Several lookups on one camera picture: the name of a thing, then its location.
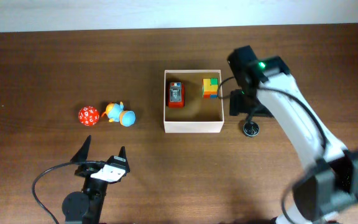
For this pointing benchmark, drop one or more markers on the blue orange toy figure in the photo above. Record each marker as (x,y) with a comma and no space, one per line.
(116,113)

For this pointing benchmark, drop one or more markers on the colourful puzzle cube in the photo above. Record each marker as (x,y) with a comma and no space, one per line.
(210,87)

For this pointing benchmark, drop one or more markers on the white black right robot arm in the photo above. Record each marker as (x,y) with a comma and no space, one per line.
(329,184)

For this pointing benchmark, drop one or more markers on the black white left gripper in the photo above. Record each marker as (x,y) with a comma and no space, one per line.
(82,154)

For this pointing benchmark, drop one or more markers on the red ball with white letters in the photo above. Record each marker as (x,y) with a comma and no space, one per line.
(88,116)

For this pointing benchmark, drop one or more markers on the red toy fire truck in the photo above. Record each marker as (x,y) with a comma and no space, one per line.
(176,95)

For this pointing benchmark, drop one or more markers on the black round cap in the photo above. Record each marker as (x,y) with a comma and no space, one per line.
(251,129)

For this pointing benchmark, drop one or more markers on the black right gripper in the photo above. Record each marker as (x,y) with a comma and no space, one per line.
(235,104)

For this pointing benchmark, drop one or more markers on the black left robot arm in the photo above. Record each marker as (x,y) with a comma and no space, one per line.
(85,206)

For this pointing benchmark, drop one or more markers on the beige cardboard box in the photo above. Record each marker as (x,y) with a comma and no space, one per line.
(199,114)

